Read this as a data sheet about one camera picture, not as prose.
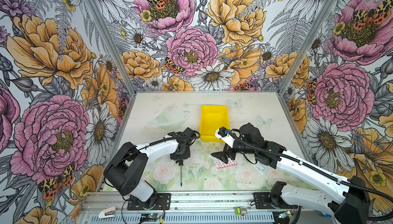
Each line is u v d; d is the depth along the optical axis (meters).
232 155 0.64
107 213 0.70
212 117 1.02
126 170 0.44
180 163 0.85
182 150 0.68
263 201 0.73
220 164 0.85
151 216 0.71
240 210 0.70
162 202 0.75
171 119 1.08
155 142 0.54
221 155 0.63
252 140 0.57
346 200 0.39
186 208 0.74
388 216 0.42
